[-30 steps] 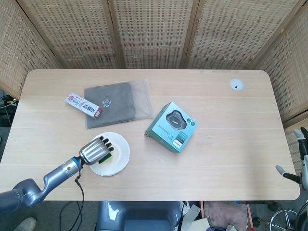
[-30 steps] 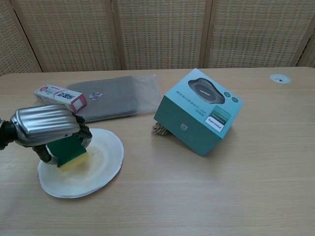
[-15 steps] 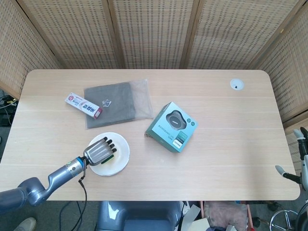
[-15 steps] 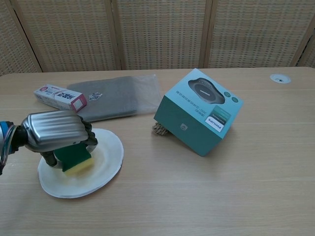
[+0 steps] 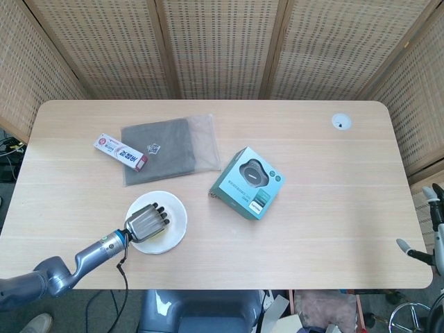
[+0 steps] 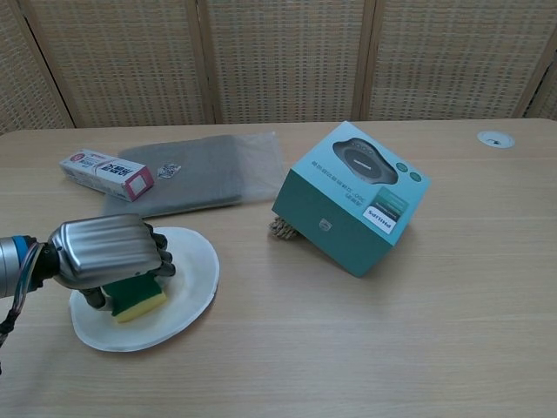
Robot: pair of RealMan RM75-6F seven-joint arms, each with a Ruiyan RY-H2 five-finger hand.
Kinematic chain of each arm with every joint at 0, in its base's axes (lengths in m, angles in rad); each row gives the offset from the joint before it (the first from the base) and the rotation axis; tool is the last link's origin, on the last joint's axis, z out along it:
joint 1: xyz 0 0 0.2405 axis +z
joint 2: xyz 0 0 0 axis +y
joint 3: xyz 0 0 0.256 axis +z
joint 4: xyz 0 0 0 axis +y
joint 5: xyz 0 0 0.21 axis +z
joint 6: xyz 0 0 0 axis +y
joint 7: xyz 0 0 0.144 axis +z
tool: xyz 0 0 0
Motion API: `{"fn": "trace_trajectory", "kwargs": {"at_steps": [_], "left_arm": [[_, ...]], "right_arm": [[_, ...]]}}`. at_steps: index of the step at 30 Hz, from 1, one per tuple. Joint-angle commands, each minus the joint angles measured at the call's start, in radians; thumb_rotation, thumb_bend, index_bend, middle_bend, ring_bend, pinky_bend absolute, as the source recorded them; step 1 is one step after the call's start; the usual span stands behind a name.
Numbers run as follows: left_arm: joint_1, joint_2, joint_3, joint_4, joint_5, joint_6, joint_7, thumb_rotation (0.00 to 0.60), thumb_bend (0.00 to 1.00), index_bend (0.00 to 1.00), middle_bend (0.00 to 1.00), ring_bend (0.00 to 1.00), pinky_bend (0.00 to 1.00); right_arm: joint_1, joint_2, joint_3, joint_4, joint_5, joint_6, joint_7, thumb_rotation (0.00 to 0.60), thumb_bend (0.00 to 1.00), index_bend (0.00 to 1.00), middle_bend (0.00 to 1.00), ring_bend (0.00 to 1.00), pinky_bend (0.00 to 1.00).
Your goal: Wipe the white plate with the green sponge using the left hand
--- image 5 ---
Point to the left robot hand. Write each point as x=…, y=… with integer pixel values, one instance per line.
x=147, y=223

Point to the white round plate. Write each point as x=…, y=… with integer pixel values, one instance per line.
x=177, y=215

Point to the bamboo folding screen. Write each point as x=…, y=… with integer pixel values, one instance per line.
x=222, y=45

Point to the beige cardboard piece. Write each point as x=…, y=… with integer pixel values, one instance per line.
x=286, y=324

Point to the white red toothpaste box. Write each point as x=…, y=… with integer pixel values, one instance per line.
x=119, y=152

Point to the pink cloth bundle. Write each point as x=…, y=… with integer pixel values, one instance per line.
x=326, y=307

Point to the teal speaker box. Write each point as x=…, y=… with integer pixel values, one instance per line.
x=248, y=184

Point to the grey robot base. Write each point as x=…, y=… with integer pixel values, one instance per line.
x=194, y=312

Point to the chrome stool frame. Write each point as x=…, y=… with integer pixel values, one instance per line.
x=411, y=314

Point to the white power strip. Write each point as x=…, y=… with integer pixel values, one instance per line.
x=267, y=298

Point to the grey cloth in plastic bag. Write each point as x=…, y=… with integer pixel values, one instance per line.
x=170, y=152

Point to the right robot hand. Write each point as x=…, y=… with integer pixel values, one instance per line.
x=438, y=239

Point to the beige shoe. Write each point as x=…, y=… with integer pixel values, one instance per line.
x=36, y=324

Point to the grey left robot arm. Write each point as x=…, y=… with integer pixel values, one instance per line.
x=98, y=249

